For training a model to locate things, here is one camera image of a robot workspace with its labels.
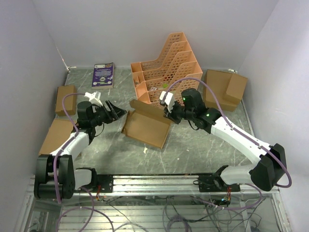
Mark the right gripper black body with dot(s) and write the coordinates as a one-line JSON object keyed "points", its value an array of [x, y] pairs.
{"points": [[178, 113]]}

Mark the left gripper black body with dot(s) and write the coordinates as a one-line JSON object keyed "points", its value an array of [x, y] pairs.
{"points": [[103, 116]]}

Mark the cardboard box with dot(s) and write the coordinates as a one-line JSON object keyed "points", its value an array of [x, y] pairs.
{"points": [[146, 124], [58, 134], [227, 87], [69, 102]]}

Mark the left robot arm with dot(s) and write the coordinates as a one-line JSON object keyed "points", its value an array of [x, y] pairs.
{"points": [[55, 176]]}

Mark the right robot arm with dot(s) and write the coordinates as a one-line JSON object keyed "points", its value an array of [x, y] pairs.
{"points": [[267, 161]]}

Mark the purple book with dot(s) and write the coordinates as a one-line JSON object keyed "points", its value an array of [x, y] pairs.
{"points": [[103, 76]]}

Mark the peach plastic file organizer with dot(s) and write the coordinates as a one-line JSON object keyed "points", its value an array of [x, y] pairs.
{"points": [[176, 61]]}

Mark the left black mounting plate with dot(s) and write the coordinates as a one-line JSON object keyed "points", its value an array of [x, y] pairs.
{"points": [[101, 183]]}

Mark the black mounting plate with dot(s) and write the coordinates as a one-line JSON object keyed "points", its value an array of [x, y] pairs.
{"points": [[210, 183], [101, 183]]}

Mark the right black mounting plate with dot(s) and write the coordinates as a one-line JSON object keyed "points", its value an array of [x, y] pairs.
{"points": [[210, 183]]}

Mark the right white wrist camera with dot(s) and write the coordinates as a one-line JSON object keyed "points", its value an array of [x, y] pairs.
{"points": [[167, 100]]}

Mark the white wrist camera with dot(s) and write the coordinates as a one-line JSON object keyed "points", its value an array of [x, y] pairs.
{"points": [[167, 100], [94, 98]]}

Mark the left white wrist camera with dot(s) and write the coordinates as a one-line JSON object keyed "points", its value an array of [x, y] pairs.
{"points": [[94, 98]]}

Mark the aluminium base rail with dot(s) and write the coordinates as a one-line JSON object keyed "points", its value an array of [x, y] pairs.
{"points": [[148, 185]]}

